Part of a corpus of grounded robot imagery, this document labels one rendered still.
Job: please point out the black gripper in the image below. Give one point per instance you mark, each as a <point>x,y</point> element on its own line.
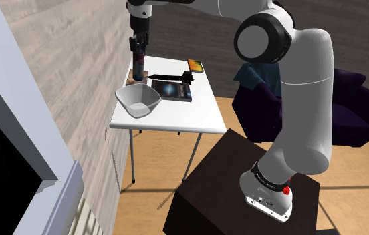
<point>139,25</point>

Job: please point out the dark tall bottle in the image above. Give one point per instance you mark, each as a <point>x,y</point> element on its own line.
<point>138,66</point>

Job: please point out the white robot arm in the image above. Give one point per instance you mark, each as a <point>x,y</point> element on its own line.
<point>305,97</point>

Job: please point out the brown square coaster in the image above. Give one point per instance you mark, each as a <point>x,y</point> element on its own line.
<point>129,80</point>

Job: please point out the grey square bowl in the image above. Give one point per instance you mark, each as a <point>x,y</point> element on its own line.
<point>138,97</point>

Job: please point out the dark galaxy-cover book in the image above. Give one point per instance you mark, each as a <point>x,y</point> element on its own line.
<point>172,90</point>

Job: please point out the orange tablet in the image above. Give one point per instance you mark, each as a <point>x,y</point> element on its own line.
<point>195,66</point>

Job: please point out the white table with metal legs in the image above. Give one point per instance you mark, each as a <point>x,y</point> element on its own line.
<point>184,115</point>

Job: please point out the teal cloth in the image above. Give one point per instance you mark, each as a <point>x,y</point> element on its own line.
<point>256,78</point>

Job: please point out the white framed window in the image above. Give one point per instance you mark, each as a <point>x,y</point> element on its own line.
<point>15,136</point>

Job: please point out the dark robot stand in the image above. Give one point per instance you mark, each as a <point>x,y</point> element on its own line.
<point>217,182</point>

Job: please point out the dark purple armchair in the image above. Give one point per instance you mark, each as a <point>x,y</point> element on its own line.
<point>347,120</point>

